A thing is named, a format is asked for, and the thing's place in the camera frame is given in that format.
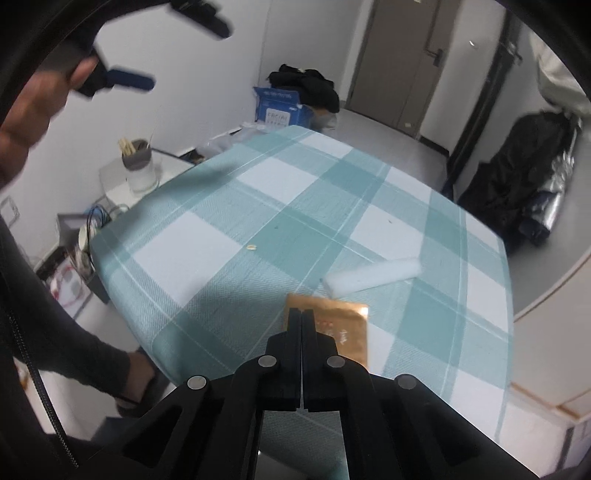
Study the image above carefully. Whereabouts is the dark slipper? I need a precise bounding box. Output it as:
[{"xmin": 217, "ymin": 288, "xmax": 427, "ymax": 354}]
[{"xmin": 115, "ymin": 369, "xmax": 174, "ymax": 418}]

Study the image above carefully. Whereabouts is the white translucent container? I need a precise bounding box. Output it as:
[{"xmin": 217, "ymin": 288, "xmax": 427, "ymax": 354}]
[{"xmin": 124, "ymin": 159, "xmax": 160, "ymax": 193}]

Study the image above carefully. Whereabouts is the teal checked tablecloth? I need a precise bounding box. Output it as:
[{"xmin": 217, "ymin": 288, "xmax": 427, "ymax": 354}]
[{"xmin": 88, "ymin": 124, "xmax": 515, "ymax": 446}]

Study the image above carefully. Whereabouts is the white foam strip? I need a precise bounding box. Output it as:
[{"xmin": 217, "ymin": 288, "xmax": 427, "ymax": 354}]
[{"xmin": 321, "ymin": 258, "xmax": 423, "ymax": 297}]

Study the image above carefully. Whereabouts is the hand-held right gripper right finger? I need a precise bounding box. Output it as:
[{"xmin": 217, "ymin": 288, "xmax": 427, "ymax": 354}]
[{"xmin": 301, "ymin": 309, "xmax": 541, "ymax": 480}]

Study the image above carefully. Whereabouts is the black clothes pile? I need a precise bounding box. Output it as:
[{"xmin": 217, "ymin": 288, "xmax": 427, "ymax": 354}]
[{"xmin": 268, "ymin": 64, "xmax": 341, "ymax": 113}]

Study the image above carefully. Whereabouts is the black cable bundle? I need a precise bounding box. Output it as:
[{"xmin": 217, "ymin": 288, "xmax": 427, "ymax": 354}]
[{"xmin": 76, "ymin": 205, "xmax": 130, "ymax": 259}]

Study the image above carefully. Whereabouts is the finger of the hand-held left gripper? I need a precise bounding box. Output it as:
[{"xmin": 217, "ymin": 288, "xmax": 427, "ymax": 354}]
[
  {"xmin": 170, "ymin": 0, "xmax": 230, "ymax": 41},
  {"xmin": 76, "ymin": 47, "xmax": 156, "ymax": 99}
]

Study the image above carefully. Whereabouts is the black bag on floor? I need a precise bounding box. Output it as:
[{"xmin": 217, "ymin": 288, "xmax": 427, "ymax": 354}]
[{"xmin": 455, "ymin": 111, "xmax": 578, "ymax": 254}]

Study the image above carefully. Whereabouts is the person's grey trouser leg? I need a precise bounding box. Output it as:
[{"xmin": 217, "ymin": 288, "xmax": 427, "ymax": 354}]
[{"xmin": 0, "ymin": 249, "xmax": 134, "ymax": 398}]

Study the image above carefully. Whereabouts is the black door lock handle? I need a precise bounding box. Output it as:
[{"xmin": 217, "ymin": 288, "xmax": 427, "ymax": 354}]
[{"xmin": 422, "ymin": 44, "xmax": 446, "ymax": 70}]

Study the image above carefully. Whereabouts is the grey door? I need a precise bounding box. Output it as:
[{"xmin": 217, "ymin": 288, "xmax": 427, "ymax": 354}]
[{"xmin": 346, "ymin": 0, "xmax": 455, "ymax": 139}]

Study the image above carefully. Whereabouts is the white shoulder bag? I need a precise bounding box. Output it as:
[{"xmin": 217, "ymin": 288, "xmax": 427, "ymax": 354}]
[{"xmin": 526, "ymin": 32, "xmax": 591, "ymax": 118}]

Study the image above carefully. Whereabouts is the silver folded umbrella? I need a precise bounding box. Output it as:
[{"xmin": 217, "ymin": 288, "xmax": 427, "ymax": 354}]
[{"xmin": 522, "ymin": 134, "xmax": 580, "ymax": 245}]

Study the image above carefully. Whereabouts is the white plastic mailer bag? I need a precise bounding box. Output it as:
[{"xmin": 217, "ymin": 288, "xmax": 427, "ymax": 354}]
[{"xmin": 228, "ymin": 122, "xmax": 269, "ymax": 137}]

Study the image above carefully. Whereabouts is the blue cardboard box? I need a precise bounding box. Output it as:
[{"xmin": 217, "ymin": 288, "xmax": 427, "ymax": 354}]
[{"xmin": 252, "ymin": 85, "xmax": 317, "ymax": 134}]

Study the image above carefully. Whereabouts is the person's left hand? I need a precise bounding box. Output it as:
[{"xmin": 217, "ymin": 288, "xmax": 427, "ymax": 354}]
[{"xmin": 0, "ymin": 58, "xmax": 100, "ymax": 190}]

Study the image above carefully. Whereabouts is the black framed glass door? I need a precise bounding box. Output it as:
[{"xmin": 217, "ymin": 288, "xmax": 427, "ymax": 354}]
[{"xmin": 441, "ymin": 9, "xmax": 525, "ymax": 199}]

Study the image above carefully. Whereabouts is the person's black jacket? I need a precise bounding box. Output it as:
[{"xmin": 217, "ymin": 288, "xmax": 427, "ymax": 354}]
[{"xmin": 0, "ymin": 217, "xmax": 93, "ymax": 480}]

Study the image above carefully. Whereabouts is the tan bag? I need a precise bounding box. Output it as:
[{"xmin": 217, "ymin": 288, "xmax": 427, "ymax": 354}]
[{"xmin": 311, "ymin": 106, "xmax": 339, "ymax": 132}]

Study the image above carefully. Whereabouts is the brown foil snack packet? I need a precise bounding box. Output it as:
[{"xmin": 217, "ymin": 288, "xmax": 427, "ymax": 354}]
[{"xmin": 281, "ymin": 293, "xmax": 370, "ymax": 370}]

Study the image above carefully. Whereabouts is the grey plastic mailer bag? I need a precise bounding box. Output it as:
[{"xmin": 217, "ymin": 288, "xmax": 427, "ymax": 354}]
[{"xmin": 196, "ymin": 131, "xmax": 241, "ymax": 162}]

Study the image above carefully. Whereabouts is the person's bare foot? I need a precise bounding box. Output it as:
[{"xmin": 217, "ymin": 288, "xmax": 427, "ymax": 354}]
[{"xmin": 124, "ymin": 348, "xmax": 158, "ymax": 402}]

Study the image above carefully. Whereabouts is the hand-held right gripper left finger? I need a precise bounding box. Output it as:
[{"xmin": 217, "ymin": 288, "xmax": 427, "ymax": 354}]
[{"xmin": 85, "ymin": 308, "xmax": 303, "ymax": 480}]

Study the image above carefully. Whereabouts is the white wall socket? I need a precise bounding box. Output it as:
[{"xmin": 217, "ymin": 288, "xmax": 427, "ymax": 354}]
[{"xmin": 0, "ymin": 196, "xmax": 21, "ymax": 227}]

